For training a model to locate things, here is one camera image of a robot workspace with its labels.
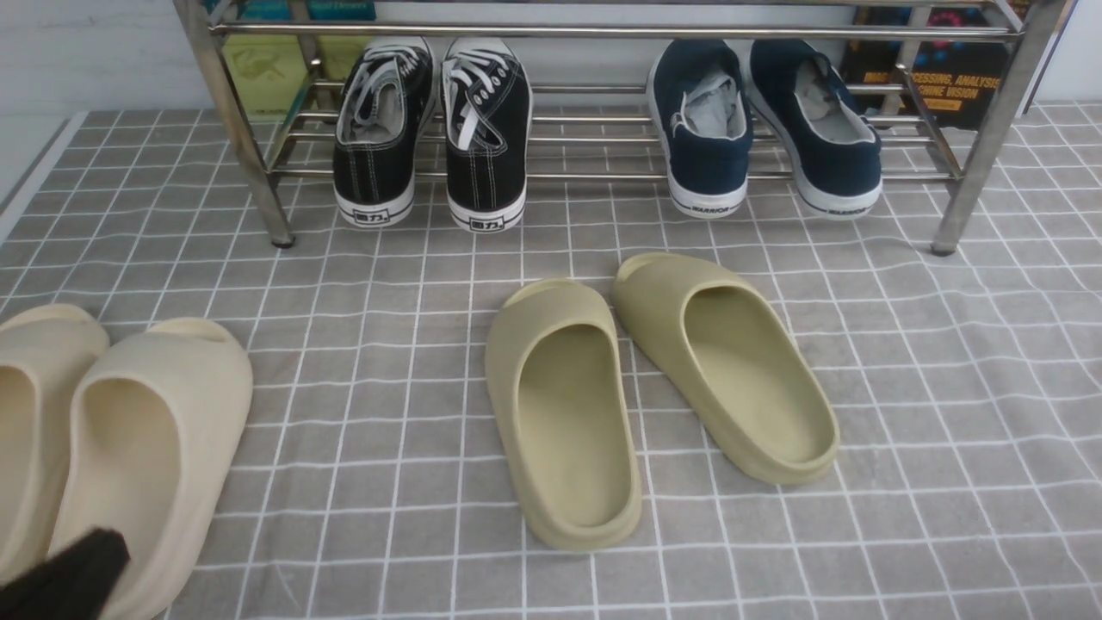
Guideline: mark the left cream slide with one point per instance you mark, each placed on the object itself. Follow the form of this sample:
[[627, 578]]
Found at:
[[45, 353]]

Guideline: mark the right olive green slide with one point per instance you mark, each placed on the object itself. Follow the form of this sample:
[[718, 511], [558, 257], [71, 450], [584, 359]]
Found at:
[[732, 359]]

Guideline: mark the grey checked floor cloth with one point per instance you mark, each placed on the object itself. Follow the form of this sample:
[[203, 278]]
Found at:
[[371, 483]]

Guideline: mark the black canvas sneaker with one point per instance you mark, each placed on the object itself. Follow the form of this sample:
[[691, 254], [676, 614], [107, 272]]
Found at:
[[388, 101], [488, 111]]

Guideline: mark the cream slide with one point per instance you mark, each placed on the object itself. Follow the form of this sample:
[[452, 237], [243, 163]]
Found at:
[[45, 353], [154, 426]]

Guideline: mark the olive green slide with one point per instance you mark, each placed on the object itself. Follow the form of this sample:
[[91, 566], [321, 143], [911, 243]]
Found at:
[[554, 378], [732, 359]]

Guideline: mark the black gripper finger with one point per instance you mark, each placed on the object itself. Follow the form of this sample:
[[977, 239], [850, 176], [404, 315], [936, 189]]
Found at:
[[73, 584]]

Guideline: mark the right navy blue sneaker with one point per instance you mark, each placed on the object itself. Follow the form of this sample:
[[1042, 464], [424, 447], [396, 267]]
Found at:
[[834, 152]]

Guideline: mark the dark machine vision book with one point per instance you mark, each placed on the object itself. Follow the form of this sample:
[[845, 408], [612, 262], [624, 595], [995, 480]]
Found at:
[[956, 79]]

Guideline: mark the left olive green slide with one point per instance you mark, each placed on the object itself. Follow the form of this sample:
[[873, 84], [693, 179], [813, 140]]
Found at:
[[554, 378]]

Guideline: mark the stainless steel shoe rack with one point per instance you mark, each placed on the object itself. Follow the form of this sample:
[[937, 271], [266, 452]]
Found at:
[[1027, 40]]

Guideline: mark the navy blue sneaker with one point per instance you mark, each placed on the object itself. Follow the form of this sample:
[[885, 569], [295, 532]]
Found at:
[[834, 152], [698, 104]]

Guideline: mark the teal book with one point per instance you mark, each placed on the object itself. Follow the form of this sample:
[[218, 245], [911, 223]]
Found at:
[[317, 10]]

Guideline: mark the right cream slide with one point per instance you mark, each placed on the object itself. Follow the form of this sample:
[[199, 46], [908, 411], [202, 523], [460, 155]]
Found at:
[[154, 426]]

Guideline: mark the left navy blue sneaker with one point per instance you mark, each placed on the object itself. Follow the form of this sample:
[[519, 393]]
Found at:
[[698, 104]]

